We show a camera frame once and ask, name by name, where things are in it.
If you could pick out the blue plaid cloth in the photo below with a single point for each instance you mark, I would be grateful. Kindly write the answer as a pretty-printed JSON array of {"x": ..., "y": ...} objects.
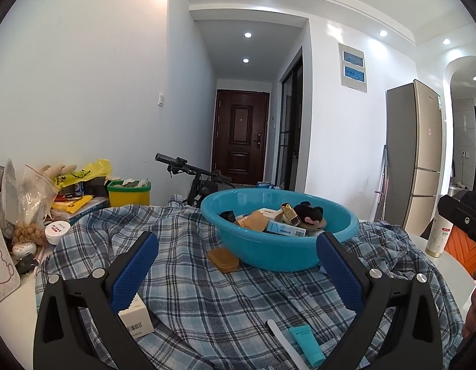
[{"x": 222, "y": 308}]

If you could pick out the brown entrance door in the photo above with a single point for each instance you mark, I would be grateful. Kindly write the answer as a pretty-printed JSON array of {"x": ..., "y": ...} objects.
[{"x": 240, "y": 135}]

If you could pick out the white blue wall panel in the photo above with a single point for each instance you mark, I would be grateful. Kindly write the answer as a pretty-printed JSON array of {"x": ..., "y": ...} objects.
[{"x": 353, "y": 67}]

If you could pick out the orange small plastic case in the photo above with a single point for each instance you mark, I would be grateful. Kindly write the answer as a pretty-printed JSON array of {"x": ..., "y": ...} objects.
[{"x": 222, "y": 260}]

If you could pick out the stack of books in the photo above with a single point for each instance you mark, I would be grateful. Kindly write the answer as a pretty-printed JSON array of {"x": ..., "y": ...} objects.
[{"x": 76, "y": 208}]

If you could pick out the black small box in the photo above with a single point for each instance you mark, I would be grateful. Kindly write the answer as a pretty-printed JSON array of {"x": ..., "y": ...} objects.
[{"x": 226, "y": 216}]

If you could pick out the white nail file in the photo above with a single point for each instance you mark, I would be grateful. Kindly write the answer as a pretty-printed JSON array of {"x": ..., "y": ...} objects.
[{"x": 284, "y": 343}]

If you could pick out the white spray bottle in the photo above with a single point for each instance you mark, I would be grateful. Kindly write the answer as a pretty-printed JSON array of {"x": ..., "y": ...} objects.
[{"x": 438, "y": 239}]

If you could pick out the blue plastic basin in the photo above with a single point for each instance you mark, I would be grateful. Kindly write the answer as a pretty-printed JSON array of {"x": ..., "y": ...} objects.
[{"x": 276, "y": 254}]

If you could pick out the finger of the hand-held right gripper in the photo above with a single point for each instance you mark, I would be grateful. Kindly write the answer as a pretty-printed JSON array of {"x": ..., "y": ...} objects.
[{"x": 461, "y": 217}]

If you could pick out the yellow bin green rim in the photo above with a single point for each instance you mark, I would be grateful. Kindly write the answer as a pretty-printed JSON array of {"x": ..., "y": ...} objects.
[{"x": 128, "y": 196}]

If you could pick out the white slim carton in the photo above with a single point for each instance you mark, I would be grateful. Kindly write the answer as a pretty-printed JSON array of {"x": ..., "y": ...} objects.
[{"x": 139, "y": 318}]

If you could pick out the teal tube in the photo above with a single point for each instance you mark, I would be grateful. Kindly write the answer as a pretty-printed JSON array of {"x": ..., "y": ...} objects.
[{"x": 309, "y": 345}]

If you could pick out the orange chair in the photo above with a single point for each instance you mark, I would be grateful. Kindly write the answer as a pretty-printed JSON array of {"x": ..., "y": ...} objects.
[{"x": 463, "y": 254}]

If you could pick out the grey pencil case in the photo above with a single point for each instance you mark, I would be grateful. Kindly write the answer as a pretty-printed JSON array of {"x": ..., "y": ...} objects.
[{"x": 5, "y": 192}]

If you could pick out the light blue cigarette pack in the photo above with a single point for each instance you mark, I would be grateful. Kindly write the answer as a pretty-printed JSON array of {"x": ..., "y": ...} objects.
[{"x": 286, "y": 229}]

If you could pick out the white round jar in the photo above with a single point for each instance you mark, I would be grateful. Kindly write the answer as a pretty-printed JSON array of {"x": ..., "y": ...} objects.
[{"x": 57, "y": 235}]

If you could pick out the yellow plastic bag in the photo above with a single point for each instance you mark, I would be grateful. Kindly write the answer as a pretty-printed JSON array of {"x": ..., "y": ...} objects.
[{"x": 91, "y": 169}]

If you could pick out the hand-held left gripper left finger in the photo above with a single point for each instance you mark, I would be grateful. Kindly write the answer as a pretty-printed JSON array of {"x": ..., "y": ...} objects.
[{"x": 134, "y": 273}]

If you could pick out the bear print pouch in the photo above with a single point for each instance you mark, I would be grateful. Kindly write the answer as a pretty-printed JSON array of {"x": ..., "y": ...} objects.
[{"x": 1, "y": 269}]

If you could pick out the black framed sliding door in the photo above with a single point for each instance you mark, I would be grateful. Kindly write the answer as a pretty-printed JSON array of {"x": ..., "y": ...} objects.
[{"x": 292, "y": 123}]

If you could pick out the black knit glove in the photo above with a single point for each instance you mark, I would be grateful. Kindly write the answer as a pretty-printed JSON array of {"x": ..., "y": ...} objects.
[{"x": 309, "y": 212}]

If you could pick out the black bicycle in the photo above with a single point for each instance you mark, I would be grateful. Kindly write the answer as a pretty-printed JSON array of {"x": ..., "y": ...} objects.
[{"x": 184, "y": 165}]

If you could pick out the beige plush toy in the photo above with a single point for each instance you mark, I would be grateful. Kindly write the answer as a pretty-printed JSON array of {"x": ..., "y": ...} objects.
[{"x": 57, "y": 169}]

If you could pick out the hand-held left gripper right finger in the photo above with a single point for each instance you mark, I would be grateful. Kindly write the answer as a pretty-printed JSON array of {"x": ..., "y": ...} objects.
[{"x": 340, "y": 273}]

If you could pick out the beige refrigerator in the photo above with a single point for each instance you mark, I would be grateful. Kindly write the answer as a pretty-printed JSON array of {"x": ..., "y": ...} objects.
[{"x": 411, "y": 154}]

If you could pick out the clear zip bag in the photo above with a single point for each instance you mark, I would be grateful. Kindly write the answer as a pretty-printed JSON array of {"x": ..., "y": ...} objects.
[{"x": 33, "y": 200}]

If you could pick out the folding drying rack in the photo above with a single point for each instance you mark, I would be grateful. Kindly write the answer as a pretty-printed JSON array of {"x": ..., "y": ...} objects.
[{"x": 384, "y": 185}]

